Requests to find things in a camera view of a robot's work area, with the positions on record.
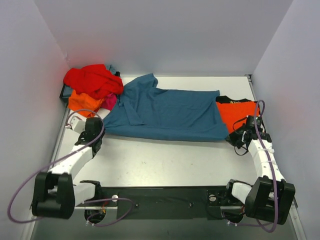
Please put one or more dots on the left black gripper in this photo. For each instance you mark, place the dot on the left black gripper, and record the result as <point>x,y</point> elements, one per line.
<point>93,124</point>

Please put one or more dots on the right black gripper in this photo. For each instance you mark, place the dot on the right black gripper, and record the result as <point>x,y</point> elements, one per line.
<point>238,135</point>

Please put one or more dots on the teal blue t shirt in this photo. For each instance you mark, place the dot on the teal blue t shirt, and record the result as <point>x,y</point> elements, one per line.
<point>145,111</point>

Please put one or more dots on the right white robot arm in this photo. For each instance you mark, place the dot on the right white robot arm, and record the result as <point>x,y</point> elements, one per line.
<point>271,196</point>

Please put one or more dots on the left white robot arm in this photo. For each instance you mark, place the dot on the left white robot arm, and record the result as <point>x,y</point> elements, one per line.
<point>55,194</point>

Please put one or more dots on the folded orange t shirt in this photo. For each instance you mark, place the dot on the folded orange t shirt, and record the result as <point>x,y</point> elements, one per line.
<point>234,114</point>

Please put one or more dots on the folded black t shirt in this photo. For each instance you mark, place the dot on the folded black t shirt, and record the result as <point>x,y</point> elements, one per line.
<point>226,99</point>

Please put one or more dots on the pink t shirt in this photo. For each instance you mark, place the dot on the pink t shirt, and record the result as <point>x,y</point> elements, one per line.
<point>109,102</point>

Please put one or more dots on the orange crumpled t shirt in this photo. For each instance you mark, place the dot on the orange crumpled t shirt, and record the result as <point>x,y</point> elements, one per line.
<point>84,101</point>

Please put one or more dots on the red t shirt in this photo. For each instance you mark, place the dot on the red t shirt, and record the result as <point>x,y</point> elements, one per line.
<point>94,80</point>

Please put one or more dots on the light blue t shirt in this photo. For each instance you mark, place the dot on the light blue t shirt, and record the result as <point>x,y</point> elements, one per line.
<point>111,68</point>

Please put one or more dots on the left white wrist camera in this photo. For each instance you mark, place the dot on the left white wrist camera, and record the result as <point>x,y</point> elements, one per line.
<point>76,125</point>

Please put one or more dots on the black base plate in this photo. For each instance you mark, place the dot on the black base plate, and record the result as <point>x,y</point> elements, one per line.
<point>168,203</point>

